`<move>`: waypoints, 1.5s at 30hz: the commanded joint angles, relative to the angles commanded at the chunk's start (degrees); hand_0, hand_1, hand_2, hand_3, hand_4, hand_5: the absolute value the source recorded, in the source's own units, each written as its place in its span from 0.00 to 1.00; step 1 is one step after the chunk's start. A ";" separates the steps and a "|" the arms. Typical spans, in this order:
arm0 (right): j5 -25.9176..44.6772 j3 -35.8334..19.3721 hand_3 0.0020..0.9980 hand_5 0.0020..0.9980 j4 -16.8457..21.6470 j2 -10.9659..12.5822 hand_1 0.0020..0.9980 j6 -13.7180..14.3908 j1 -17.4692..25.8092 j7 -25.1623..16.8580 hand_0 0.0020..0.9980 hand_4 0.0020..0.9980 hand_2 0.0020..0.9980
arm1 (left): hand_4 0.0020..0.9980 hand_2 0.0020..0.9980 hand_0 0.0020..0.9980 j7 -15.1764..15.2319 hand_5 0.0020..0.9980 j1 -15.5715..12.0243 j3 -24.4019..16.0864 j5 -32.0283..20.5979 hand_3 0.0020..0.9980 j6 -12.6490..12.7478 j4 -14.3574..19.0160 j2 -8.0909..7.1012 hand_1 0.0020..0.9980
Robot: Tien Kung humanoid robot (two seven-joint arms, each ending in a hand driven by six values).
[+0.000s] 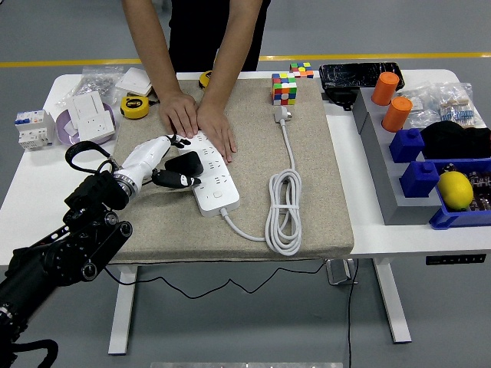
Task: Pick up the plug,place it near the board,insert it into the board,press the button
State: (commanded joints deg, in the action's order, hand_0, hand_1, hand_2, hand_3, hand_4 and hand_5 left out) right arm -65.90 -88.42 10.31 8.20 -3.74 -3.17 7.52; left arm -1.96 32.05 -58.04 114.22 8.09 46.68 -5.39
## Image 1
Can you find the person's right hand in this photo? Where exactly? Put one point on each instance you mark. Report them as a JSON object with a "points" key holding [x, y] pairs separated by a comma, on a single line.
{"points": [[177, 113]]}

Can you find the person's left hand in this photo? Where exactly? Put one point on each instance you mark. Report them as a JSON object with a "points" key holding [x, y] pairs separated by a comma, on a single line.
{"points": [[215, 124]]}

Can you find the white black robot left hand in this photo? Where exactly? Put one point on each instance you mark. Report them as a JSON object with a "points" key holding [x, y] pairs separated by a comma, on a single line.
{"points": [[147, 155]]}

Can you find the black plug adapter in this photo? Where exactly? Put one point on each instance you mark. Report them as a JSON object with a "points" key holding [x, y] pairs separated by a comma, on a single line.
{"points": [[186, 163]]}

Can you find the white power strip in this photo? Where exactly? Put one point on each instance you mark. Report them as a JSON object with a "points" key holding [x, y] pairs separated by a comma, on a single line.
{"points": [[218, 199]]}

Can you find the person's right forearm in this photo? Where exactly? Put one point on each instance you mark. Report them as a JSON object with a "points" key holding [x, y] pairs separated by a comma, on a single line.
{"points": [[153, 50]]}

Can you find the person's left forearm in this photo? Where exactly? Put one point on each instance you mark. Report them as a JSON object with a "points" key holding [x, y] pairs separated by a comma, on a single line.
{"points": [[226, 65]]}

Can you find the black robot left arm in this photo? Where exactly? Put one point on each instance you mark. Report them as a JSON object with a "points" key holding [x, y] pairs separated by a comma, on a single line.
{"points": [[84, 230]]}

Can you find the yellow tape measure orange label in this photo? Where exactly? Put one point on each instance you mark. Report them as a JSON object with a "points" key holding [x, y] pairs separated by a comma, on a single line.
{"points": [[204, 79]]}

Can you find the yellow black tape measure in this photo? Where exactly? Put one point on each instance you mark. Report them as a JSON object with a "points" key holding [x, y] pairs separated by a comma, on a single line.
{"points": [[134, 107]]}

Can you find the grey-brown mat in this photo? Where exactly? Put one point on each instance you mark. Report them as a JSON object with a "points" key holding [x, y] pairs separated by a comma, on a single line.
{"points": [[249, 172]]}

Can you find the large colourful puzzle cube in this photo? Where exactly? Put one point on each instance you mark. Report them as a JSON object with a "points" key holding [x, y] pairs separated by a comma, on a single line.
{"points": [[284, 89]]}

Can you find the small white flat piece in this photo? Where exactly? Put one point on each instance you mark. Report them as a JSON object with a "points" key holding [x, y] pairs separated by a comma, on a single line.
{"points": [[71, 130]]}

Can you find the person's body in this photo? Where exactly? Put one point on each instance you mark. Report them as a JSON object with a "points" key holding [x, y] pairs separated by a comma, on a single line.
{"points": [[207, 34]]}

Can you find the clear bag of screws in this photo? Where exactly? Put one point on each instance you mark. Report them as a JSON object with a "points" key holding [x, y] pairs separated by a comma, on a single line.
{"points": [[96, 82]]}

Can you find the purple bowl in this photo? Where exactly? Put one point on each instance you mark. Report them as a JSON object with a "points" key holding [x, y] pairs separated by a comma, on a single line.
{"points": [[61, 128]]}

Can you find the small colourful puzzle cube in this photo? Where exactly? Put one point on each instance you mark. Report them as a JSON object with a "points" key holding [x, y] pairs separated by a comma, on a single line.
{"points": [[301, 70]]}

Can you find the white blue circuit breaker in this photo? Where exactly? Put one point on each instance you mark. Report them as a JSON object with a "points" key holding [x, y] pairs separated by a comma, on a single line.
{"points": [[32, 130]]}

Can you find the black plastic tray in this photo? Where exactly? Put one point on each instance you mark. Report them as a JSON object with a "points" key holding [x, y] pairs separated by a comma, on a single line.
{"points": [[353, 74]]}

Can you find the white table leg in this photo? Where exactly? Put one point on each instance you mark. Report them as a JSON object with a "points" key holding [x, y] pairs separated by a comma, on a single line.
{"points": [[393, 306], [122, 306]]}

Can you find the orange cylinder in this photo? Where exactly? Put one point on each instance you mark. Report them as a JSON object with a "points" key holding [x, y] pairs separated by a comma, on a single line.
{"points": [[384, 89], [397, 114]]}

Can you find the grey stepped block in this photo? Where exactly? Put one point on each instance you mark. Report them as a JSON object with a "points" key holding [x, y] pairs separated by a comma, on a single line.
{"points": [[383, 168]]}

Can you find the blue block with knob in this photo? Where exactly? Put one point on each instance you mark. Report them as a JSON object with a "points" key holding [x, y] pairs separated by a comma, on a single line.
{"points": [[420, 180], [406, 145]]}

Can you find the grey metal box under table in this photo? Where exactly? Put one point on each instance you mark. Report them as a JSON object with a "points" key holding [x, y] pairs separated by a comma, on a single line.
{"points": [[339, 272]]}

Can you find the clear bag of white parts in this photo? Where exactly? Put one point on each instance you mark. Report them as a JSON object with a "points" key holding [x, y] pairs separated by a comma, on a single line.
{"points": [[420, 109]]}

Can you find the black cloth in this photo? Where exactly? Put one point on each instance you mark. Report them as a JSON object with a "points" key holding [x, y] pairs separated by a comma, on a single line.
{"points": [[452, 140]]}

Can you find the clear bag of resistors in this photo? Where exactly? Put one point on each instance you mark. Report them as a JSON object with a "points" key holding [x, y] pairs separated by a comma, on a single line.
{"points": [[458, 109]]}

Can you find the yellow lemon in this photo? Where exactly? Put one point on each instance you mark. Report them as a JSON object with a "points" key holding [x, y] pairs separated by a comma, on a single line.
{"points": [[455, 190]]}

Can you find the blue plastic bin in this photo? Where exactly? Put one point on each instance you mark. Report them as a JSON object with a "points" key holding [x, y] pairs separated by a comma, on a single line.
{"points": [[460, 220]]}

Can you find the black table control panel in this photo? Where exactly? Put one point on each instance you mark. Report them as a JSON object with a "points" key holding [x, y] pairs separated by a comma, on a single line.
{"points": [[454, 259]]}

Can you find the white flat switch plate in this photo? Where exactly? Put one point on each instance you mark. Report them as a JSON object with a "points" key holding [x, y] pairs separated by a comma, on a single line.
{"points": [[132, 81]]}

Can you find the white wall socket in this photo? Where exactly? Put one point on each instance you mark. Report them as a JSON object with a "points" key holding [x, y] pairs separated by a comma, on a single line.
{"points": [[94, 126]]}

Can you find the white switch panel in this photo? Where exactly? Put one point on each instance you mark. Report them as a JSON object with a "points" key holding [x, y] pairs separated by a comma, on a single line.
{"points": [[86, 103]]}

